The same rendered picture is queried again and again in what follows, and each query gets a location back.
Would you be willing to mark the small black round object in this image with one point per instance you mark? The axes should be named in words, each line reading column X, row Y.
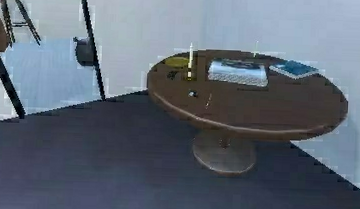
column 192, row 93

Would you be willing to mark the thin white pen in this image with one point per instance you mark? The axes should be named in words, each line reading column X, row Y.
column 208, row 101

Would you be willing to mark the yellow-green bowl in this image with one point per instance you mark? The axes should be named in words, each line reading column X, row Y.
column 176, row 62

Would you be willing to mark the white candle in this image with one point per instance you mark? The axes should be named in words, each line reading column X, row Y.
column 190, row 61

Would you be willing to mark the dark blue carpet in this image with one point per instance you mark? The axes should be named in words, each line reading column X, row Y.
column 136, row 164

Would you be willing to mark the thin pale green candle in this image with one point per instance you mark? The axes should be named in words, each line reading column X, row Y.
column 255, row 50

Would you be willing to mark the black floor lamp pole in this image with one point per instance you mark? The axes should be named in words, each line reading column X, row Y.
column 91, row 46

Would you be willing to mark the small dark grey object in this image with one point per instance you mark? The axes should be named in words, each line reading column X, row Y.
column 84, row 51

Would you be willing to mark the blue book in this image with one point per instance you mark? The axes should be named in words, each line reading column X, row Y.
column 294, row 68

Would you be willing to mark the brown stool with black legs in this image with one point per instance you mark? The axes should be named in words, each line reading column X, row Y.
column 16, row 13

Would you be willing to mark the round brown pedestal table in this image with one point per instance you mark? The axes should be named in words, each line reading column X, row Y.
column 254, row 105

